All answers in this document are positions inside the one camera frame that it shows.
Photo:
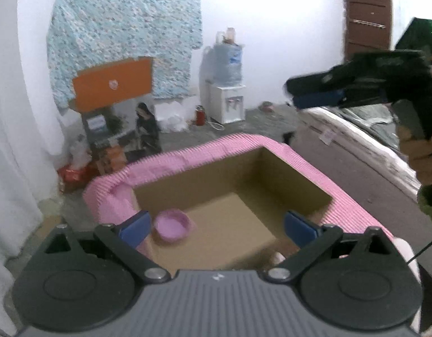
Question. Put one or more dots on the grey mattress bedding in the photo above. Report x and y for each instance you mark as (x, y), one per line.
(369, 134)

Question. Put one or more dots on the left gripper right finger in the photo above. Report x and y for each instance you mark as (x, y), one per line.
(314, 242)

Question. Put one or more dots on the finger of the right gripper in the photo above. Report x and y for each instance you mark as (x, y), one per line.
(335, 78)
(327, 98)

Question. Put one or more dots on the blue water jug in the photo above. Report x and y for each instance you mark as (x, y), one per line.
(224, 60)

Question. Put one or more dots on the right hand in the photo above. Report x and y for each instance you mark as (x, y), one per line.
(419, 153)

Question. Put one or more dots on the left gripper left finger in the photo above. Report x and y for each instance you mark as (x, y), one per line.
(123, 240)

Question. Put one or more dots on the floral wall cloth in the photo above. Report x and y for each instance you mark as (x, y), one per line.
(87, 33)

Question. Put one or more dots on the white water dispenser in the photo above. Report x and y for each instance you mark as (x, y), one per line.
(226, 104)

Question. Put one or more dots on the white curtain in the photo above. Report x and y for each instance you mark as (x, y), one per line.
(27, 176)

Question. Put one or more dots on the orange cardboard sheet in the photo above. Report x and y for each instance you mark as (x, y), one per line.
(112, 83)

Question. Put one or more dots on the brown wooden door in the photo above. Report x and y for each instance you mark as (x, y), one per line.
(368, 26)

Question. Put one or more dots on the pink plastic lid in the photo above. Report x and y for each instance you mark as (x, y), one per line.
(173, 225)

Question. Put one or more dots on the red thermos flask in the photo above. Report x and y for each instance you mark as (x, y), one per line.
(200, 115)

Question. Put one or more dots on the pink checkered bed cover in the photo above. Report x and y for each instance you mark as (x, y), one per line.
(362, 287)

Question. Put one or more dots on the cardboard box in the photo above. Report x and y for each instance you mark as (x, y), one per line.
(237, 206)

